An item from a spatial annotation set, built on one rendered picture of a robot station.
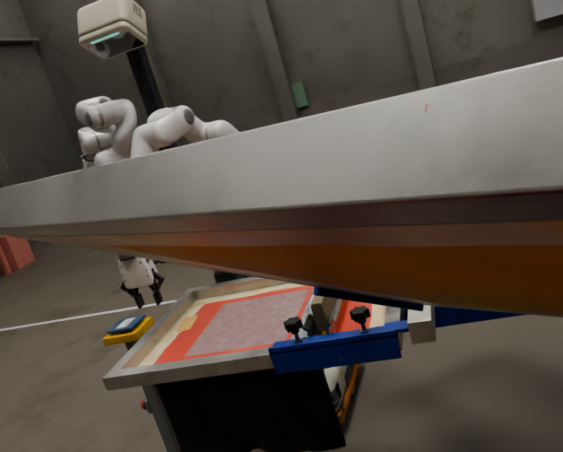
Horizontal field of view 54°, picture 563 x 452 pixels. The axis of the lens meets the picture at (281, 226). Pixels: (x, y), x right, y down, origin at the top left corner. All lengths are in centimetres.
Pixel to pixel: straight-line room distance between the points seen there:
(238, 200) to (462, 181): 10
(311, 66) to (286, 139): 1151
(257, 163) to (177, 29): 1249
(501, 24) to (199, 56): 605
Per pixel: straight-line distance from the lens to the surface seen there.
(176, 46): 1275
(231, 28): 1222
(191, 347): 163
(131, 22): 207
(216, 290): 195
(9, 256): 1009
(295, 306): 166
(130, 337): 193
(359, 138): 20
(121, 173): 34
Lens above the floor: 157
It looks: 13 degrees down
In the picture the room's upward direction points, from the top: 17 degrees counter-clockwise
